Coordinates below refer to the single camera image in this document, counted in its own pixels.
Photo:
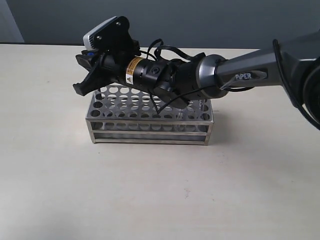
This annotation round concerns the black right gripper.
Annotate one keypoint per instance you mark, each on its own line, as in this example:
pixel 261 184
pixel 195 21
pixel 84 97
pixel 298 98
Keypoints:
pixel 117 59

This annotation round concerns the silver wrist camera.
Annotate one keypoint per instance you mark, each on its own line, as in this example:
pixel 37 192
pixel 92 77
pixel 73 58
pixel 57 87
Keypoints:
pixel 93 34

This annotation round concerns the steel test tube rack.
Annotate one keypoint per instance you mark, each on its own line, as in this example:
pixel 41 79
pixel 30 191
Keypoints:
pixel 119 114

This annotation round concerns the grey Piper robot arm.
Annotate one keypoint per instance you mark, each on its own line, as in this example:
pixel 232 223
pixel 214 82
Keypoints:
pixel 293 65

